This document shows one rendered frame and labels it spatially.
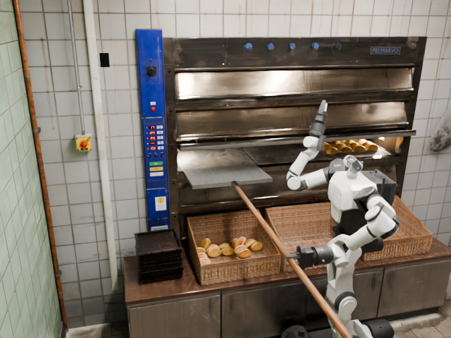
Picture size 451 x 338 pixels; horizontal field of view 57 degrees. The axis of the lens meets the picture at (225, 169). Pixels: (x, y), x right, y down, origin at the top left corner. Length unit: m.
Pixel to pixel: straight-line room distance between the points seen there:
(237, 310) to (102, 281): 1.04
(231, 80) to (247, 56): 0.20
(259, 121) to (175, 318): 1.45
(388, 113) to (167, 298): 2.12
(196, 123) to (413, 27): 1.72
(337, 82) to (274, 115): 0.52
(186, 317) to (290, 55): 1.89
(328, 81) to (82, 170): 1.82
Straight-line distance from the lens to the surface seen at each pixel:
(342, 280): 2.64
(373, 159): 3.52
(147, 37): 2.74
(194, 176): 2.91
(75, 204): 3.04
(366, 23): 3.25
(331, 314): 1.68
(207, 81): 2.86
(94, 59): 2.76
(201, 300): 2.84
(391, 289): 3.44
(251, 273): 2.88
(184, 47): 2.82
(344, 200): 2.31
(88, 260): 3.24
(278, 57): 2.99
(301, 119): 3.12
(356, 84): 3.26
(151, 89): 2.78
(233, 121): 2.95
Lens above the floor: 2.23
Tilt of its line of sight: 20 degrees down
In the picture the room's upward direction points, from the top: straight up
